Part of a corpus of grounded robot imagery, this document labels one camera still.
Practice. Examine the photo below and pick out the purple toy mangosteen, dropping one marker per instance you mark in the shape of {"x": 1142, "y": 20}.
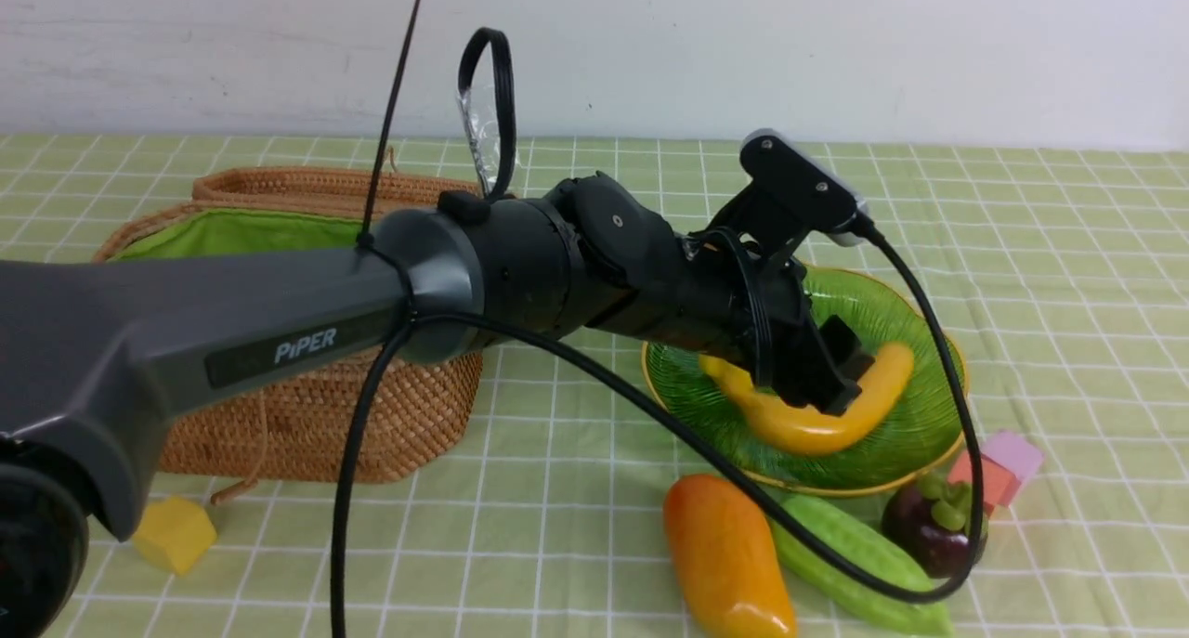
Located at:
{"x": 930, "y": 520}

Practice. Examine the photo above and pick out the woven rattan basket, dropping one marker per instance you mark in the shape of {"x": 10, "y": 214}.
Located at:
{"x": 296, "y": 430}

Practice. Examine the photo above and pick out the yellow foam block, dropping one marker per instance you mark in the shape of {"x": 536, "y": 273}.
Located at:
{"x": 174, "y": 534}

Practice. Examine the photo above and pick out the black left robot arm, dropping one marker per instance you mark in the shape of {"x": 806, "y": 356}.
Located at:
{"x": 100, "y": 358}

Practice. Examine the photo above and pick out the pink foam cube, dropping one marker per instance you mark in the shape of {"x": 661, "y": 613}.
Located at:
{"x": 1013, "y": 451}

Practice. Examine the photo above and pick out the black zip tie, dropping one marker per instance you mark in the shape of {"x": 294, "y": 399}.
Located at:
{"x": 364, "y": 238}

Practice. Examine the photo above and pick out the yellow toy banana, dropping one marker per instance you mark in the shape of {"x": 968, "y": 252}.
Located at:
{"x": 804, "y": 431}

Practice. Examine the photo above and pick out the woven rattan basket lid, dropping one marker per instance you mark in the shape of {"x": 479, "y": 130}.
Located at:
{"x": 323, "y": 190}

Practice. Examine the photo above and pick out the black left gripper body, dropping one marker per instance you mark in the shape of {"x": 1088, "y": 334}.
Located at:
{"x": 731, "y": 290}

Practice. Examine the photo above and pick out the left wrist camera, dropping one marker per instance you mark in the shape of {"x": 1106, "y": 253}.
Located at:
{"x": 791, "y": 196}

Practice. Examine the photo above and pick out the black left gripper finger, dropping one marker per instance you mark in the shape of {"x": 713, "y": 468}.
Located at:
{"x": 806, "y": 376}
{"x": 851, "y": 357}

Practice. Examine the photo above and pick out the red foam cube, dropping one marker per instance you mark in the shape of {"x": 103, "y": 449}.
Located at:
{"x": 1000, "y": 484}

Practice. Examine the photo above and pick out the green glass leaf plate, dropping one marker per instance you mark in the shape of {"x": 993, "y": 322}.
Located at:
{"x": 921, "y": 430}

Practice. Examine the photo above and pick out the orange toy mango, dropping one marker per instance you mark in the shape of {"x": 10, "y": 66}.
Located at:
{"x": 725, "y": 560}

